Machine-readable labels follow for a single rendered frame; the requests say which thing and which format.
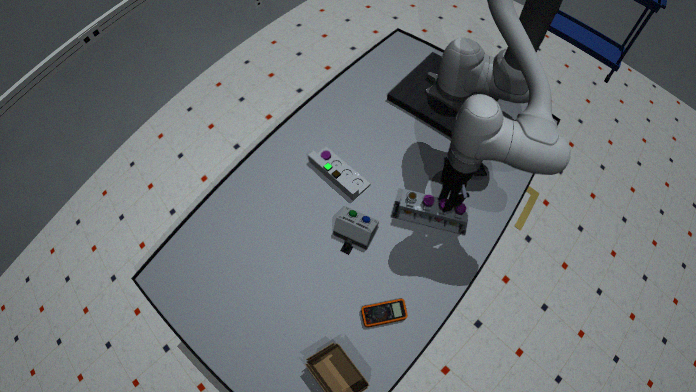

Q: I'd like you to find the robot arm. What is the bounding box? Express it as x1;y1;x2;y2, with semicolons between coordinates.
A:
425;0;571;180

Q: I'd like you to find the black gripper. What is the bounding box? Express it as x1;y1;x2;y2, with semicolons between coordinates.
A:
439;157;474;212

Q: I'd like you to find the orange digital multimeter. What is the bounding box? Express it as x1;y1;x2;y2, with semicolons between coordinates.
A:
361;299;408;327

